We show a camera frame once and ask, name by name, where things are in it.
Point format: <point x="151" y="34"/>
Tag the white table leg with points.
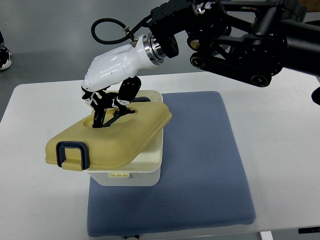
<point x="266" y="235"/>

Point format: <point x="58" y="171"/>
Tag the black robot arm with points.
<point x="248" y="41"/>

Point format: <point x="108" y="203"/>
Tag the black table edge bracket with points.
<point x="309" y="230"/>

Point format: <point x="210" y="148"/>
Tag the white storage box base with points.
<point x="140" y="155"/>

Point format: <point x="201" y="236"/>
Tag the yellow box lid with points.
<point x="83" y="147"/>

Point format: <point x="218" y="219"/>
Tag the blue grey cushion mat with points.
<point x="202" y="182"/>

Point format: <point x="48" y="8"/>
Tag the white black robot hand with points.
<point x="111" y="81"/>

